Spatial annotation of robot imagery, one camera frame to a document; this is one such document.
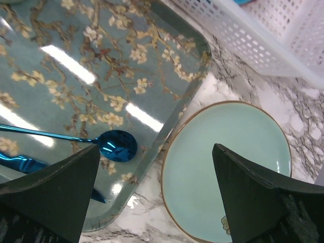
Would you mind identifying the blue metallic spoon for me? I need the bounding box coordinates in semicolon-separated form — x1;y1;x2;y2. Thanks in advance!
1;124;138;163

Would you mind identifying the light green ceramic cup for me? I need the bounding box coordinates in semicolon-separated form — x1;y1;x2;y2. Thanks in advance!
0;0;23;4

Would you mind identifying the pale aqua brown-rimmed plate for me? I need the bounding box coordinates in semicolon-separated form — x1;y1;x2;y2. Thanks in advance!
161;101;292;242

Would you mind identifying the white perforated plastic bin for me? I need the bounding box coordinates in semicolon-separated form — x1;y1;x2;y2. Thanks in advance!
175;1;323;89

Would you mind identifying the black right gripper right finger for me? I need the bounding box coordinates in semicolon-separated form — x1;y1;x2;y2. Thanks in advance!
212;144;323;242

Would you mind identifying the blue polka dot plate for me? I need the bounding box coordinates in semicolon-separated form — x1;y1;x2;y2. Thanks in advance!
233;0;254;6

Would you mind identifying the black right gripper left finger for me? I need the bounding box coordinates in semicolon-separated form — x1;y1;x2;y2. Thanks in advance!
1;145;100;242

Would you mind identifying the blue metallic knife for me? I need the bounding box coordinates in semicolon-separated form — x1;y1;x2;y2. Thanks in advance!
0;151;107;205

